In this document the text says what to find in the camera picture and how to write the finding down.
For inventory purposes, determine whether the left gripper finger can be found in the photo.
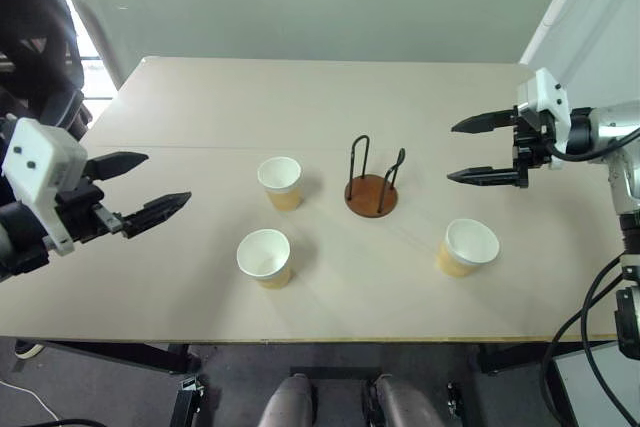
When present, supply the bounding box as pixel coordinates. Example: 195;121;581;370
84;150;150;184
121;191;193;240

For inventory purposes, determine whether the black metal bracket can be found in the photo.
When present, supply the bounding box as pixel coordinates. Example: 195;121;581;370
168;374;207;427

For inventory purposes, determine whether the thick black cable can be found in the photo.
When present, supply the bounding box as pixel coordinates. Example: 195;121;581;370
542;252;640;427

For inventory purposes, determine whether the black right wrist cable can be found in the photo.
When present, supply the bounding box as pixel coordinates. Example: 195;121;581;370
544;126;640;164

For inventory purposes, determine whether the white black-framed box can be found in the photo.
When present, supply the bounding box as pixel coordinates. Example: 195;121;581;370
548;341;640;427

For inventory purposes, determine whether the grey rounded shape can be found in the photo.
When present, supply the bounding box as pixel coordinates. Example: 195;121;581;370
374;372;447;427
256;372;319;427

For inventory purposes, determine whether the wooden cup holder stand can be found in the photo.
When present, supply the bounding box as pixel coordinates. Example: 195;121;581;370
343;134;407;220

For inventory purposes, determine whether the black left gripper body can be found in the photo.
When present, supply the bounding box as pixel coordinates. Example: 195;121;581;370
52;174;126;244

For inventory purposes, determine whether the black office chair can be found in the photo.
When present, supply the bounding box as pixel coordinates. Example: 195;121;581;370
0;0;94;142

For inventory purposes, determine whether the thin white cable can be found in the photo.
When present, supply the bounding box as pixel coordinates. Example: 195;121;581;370
0;378;62;421

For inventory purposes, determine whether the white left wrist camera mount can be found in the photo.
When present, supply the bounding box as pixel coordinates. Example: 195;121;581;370
1;117;89;256

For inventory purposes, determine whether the tan paper cup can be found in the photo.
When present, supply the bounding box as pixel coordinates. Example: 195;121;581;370
236;228;293;291
256;156;305;213
435;218;501;279

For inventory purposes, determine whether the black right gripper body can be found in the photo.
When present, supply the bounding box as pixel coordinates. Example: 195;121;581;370
509;105;556;190

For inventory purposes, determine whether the dark shoe white sole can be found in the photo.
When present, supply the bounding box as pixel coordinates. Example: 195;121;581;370
13;339;45;360

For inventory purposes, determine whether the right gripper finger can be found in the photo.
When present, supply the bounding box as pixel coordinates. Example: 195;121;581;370
446;164;522;188
450;107;519;136

